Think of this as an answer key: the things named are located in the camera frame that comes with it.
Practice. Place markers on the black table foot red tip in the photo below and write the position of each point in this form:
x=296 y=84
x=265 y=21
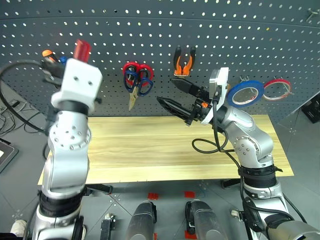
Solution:
x=98 y=190

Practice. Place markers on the orange and black pliers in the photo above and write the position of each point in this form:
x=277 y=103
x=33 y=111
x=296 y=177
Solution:
x=178 y=65

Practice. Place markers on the clear yellowish tape roll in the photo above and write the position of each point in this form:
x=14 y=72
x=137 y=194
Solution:
x=228 y=88

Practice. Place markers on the red tape roll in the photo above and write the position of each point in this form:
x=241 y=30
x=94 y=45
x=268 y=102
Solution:
x=275 y=81

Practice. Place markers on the black floor stand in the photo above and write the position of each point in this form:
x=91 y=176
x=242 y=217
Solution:
x=108 y=227

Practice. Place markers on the white caster wheel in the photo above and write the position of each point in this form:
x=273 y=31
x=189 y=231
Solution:
x=235 y=213

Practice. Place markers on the dark grey metal pegboard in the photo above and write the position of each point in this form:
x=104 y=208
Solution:
x=150 y=32

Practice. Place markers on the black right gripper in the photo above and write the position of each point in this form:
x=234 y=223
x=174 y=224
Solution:
x=202 y=96

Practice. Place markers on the blue tape roll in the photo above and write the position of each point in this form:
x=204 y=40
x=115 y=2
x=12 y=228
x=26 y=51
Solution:
x=250 y=84

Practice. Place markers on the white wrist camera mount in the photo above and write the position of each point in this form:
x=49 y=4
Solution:
x=80 y=82
x=222 y=80

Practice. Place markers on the orange and black screwdriver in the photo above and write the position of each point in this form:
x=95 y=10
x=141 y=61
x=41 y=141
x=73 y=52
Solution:
x=47 y=53

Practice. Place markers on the black box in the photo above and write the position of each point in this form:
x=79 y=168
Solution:
x=312 y=112

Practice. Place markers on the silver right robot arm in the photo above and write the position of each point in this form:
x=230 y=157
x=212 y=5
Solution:
x=250 y=145

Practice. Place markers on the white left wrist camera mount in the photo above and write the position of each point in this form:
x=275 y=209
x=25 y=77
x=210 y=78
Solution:
x=80 y=82

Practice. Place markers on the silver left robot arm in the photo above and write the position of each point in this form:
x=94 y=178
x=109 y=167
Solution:
x=65 y=150

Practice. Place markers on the long silver pegboard hook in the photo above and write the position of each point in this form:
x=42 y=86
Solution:
x=311 y=12

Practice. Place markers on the white shoe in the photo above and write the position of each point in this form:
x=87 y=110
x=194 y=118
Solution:
x=18 y=227

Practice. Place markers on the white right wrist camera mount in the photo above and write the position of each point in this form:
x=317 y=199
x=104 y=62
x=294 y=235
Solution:
x=222 y=80

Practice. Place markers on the dark laptop with white label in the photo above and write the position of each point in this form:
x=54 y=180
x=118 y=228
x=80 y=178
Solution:
x=7 y=155

